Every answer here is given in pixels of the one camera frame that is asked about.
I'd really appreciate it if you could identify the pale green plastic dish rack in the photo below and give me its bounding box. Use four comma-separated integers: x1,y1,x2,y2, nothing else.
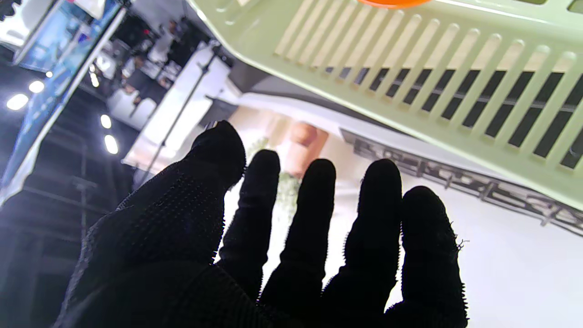
187,0,583,210

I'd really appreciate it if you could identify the orange plastic bowl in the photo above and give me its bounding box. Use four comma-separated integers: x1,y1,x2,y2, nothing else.
358,0,431,9

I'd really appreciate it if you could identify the blue display banner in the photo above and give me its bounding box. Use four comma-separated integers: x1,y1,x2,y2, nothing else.
0,0,127,205

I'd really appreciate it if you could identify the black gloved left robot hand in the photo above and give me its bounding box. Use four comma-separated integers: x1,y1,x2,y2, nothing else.
55,120,469,328

